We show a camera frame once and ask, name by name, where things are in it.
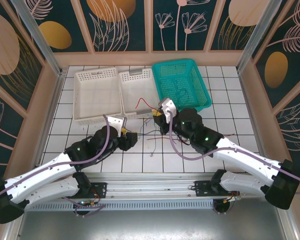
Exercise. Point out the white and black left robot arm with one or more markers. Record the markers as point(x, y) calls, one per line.
point(40, 172)

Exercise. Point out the small controller board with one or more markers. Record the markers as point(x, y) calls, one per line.
point(86, 202)
point(231, 199)

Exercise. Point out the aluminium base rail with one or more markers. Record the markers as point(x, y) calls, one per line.
point(150, 186)

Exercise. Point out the large white perforated basket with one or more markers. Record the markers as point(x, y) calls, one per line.
point(97, 100)

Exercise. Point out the aluminium corner post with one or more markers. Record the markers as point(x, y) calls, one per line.
point(258, 35)
point(37, 37)

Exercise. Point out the aluminium side rail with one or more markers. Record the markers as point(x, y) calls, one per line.
point(252, 120)
point(50, 120)

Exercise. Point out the teal perforated plastic basket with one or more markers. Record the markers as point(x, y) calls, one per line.
point(180, 77)

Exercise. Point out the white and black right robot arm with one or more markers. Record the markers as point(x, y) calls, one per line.
point(245, 157)

